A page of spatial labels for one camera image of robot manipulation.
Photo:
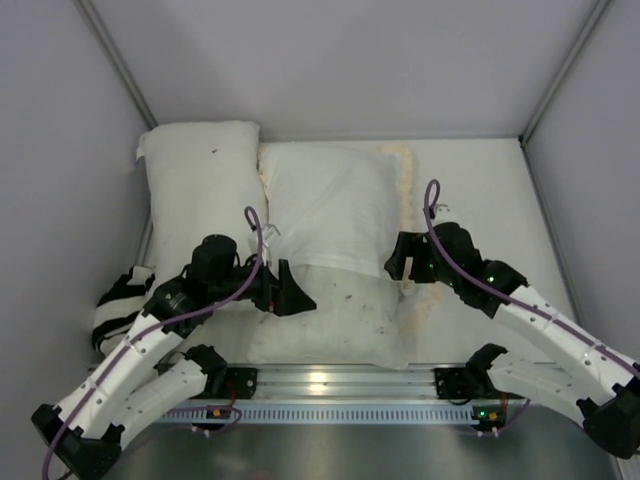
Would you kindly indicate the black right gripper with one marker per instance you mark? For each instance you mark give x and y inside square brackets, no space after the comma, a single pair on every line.
[417,257]

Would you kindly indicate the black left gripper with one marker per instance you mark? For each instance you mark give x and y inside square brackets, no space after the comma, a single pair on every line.
[273,289]

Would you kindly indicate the grey pillowcase with cream frill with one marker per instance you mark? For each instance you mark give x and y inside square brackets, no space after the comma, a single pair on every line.
[337,207]

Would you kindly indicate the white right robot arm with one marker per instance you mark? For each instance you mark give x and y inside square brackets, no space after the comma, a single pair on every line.
[588,383]

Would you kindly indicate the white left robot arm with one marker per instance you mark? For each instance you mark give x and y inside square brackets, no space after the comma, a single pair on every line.
[90,428]

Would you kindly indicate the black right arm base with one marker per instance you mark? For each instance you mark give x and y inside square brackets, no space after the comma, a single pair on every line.
[461,385]

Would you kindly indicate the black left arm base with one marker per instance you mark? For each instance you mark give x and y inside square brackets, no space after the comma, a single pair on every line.
[239,383]

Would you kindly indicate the bare white pillow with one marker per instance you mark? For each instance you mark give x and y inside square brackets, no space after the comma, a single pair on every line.
[201,177]

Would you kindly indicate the black and white striped pillowcase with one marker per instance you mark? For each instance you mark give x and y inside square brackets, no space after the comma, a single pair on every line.
[118,308]

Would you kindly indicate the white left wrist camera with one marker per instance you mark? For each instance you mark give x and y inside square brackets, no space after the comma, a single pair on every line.
[261,243]

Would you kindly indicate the aluminium mounting rail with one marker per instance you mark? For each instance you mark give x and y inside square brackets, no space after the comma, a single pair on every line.
[308,383]

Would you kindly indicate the perforated grey cable duct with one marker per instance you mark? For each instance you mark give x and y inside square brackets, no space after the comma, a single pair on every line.
[340,413]

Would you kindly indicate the right aluminium frame post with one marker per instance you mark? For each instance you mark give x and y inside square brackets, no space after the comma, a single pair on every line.
[580,41]

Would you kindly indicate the aluminium frame post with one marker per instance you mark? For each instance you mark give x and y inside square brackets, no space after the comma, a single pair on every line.
[100,31]
[580,41]

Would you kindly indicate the left aluminium frame post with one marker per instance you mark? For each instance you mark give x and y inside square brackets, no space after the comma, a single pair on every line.
[100,31]

